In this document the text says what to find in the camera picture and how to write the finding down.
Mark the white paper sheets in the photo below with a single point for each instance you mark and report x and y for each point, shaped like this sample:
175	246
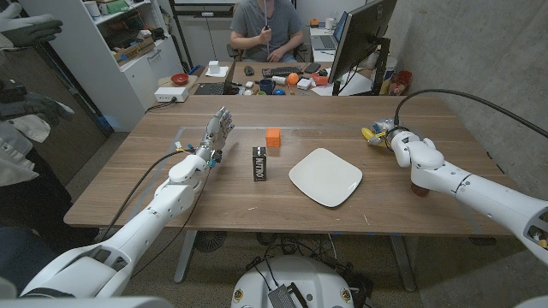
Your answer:
357	87

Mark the black laptop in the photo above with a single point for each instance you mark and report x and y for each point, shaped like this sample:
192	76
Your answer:
210	88

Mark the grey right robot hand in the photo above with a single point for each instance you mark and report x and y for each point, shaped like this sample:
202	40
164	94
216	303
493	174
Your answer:
383	130

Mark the black nitro box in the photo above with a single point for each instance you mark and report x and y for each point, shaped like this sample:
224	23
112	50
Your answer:
259	164

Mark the dark blue mug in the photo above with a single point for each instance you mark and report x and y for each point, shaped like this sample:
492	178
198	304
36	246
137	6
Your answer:
267	87

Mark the white shelf cabinet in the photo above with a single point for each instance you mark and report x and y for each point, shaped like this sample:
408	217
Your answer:
107	85

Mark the red bowl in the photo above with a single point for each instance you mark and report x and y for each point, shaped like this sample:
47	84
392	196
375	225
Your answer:
180	79

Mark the black keyboard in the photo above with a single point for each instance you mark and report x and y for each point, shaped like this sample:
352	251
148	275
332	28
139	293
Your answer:
281	72

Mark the red bag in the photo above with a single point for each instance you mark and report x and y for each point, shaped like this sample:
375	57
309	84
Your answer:
401	81

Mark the black monitor stand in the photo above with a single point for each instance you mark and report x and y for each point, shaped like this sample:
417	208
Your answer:
381	68

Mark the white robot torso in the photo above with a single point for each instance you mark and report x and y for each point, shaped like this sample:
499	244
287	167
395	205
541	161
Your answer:
295	274

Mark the dark red toy ball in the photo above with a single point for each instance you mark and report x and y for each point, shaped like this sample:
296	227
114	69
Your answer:
419	191

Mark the seated person grey shirt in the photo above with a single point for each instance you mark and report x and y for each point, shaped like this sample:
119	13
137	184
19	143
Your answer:
252	21

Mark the small white bottle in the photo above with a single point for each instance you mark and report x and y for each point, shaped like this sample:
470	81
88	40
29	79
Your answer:
278	80

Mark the silver laptop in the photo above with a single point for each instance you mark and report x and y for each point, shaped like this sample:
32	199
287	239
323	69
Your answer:
325	42

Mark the orange red container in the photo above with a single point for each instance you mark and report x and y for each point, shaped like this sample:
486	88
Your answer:
320	80

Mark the white power box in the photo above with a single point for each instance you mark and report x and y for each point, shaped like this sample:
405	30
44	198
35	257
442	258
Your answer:
171	94

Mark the standing person white coat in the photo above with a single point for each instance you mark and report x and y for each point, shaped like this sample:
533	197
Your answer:
17	141

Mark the cardboard box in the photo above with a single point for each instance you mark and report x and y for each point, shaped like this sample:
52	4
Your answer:
135	50

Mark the thin white stick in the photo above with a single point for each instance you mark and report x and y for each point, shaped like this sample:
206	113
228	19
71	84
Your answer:
266	13

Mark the blue bowl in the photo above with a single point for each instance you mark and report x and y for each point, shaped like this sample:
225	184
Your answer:
278	92

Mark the black floor fan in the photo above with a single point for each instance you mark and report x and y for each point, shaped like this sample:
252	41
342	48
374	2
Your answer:
210	240

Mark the orange block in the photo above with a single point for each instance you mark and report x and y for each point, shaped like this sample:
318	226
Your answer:
272	138

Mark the grey ribbed module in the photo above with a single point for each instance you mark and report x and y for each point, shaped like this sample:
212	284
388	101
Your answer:
282	297

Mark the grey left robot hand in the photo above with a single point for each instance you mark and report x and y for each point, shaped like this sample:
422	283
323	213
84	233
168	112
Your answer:
215	132

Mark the white cup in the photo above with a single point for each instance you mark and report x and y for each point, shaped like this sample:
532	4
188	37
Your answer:
329	23

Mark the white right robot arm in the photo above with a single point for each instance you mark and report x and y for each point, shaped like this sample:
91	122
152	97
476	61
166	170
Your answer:
471	188

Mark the grey table leg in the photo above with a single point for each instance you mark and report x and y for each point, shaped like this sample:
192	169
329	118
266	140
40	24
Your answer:
403	265
185	256

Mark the flat white box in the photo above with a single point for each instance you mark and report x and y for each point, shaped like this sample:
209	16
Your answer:
304	84

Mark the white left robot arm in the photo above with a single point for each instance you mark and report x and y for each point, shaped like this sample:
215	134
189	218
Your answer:
171	201

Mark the small white box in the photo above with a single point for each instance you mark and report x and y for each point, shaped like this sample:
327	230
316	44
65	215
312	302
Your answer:
213	67

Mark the white paper plate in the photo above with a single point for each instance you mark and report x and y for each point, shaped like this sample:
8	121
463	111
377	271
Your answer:
325	177

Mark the black phone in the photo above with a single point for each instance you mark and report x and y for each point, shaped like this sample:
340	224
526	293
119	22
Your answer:
312	67

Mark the black computer monitor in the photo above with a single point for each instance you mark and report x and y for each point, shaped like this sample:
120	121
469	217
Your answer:
359	34

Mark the black computer mouse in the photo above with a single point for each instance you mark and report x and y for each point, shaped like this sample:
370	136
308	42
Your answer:
249	70

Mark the orange ball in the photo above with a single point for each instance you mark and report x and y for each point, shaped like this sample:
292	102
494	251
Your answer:
293	78

